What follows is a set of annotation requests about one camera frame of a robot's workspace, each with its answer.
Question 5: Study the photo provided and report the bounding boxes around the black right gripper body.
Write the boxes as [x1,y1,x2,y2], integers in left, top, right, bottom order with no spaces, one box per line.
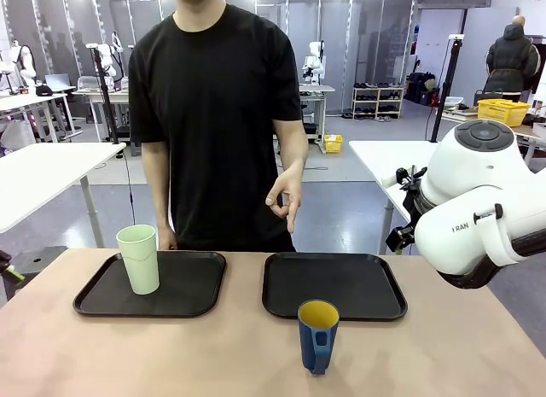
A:
[385,224,418,256]

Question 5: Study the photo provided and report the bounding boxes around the light green plastic cup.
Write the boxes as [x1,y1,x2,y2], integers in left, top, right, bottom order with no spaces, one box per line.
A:
[116,225,161,295]

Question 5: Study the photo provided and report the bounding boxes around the person's left forearm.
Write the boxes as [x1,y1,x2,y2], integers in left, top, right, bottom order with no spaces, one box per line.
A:
[276,148,310,185]

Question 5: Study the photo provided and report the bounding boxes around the person's right forearm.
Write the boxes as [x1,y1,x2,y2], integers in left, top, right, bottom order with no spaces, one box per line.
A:
[142,174,172,239]

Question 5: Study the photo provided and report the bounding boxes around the person's left hand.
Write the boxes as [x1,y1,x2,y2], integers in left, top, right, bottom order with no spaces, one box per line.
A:
[264,170,305,235]

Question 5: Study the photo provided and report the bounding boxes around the black plastic tray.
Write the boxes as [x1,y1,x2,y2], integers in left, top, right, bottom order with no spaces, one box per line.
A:
[261,252,409,323]
[73,250,228,319]

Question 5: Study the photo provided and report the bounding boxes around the white table with grey leg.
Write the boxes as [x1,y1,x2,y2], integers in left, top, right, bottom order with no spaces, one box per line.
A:
[0,141,128,248]

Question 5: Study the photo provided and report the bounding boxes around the small yellow crate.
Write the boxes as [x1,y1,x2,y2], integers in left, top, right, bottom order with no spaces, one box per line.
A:
[323,134,344,155]

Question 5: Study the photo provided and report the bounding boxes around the blue mug yellow inside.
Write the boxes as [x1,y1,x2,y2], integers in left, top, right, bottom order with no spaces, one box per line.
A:
[297,300,340,376]

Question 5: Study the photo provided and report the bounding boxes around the white shoe rack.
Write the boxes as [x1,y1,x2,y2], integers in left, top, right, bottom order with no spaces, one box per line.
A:
[351,85,405,119]

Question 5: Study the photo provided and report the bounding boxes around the black bags pile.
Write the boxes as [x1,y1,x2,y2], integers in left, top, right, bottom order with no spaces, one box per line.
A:
[406,71,441,107]

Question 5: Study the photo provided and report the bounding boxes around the black light stand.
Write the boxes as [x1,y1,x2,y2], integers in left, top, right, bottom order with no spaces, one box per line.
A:
[428,34,466,143]

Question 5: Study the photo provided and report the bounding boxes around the white background desk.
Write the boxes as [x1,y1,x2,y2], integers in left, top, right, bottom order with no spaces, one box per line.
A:
[0,90,84,144]

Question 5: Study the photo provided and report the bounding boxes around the large yellow basket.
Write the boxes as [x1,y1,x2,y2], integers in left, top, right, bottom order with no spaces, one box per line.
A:
[476,98,532,128]

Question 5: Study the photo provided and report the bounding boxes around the grey laptop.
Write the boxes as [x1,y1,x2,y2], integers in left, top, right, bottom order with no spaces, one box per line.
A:
[44,73,72,91]

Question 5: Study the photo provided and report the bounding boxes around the black tripod pole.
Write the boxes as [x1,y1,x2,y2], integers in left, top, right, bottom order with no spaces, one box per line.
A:
[84,42,125,146]

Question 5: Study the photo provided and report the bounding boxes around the white humanoid robot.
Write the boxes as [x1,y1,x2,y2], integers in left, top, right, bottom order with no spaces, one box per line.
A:
[7,40,38,95]

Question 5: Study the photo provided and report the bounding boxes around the person in dark puffer jacket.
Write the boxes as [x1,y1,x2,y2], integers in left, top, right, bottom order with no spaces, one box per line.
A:
[485,15,543,104]

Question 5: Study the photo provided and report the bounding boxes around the person in black t-shirt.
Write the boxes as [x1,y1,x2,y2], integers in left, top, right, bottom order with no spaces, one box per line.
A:
[127,0,309,253]

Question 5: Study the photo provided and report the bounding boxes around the black cable clamp bracket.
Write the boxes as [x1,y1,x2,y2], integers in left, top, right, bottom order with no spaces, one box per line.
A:
[381,164,429,191]

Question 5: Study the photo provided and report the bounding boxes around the black hanging cable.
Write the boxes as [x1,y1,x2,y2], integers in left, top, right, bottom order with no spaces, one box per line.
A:
[125,157,138,227]

